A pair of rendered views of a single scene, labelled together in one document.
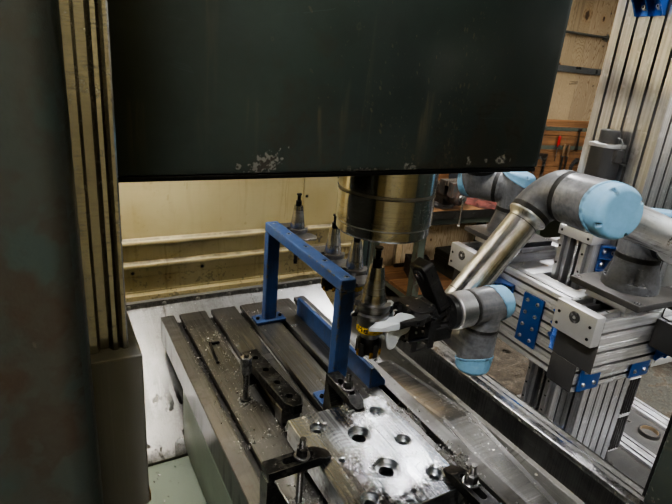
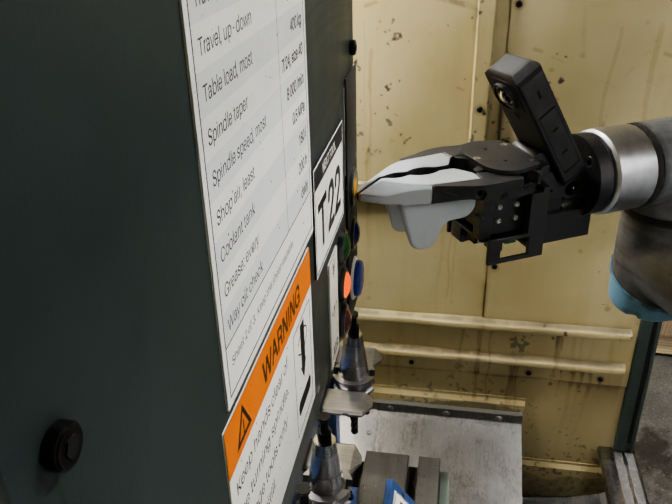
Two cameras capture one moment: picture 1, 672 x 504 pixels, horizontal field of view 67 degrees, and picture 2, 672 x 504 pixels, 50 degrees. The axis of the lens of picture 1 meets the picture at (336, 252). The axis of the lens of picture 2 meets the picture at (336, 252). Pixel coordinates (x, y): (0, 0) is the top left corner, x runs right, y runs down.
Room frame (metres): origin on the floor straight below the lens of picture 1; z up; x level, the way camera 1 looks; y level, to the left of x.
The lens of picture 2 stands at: (0.79, -0.42, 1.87)
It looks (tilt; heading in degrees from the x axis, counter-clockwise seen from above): 28 degrees down; 41
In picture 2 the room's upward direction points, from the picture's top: 1 degrees counter-clockwise
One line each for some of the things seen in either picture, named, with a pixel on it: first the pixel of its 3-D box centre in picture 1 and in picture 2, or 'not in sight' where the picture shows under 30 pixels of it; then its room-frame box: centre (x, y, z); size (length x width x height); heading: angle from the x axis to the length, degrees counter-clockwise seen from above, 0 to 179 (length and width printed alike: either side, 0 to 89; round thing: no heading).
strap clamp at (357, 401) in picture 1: (344, 399); not in sight; (0.98, -0.05, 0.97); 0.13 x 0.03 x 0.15; 31
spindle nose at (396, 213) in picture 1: (385, 194); not in sight; (0.82, -0.07, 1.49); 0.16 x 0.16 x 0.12
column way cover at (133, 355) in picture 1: (105, 430); not in sight; (0.60, 0.31, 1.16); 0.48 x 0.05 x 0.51; 31
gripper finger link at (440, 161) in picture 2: not in sight; (403, 200); (1.23, -0.11, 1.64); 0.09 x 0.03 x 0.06; 151
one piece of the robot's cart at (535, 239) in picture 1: (509, 240); not in sight; (1.82, -0.64, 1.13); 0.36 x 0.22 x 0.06; 117
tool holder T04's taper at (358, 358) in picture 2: (298, 216); (353, 353); (1.45, 0.12, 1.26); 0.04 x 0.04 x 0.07
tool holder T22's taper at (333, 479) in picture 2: (333, 239); (325, 461); (1.26, 0.01, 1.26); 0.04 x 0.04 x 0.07
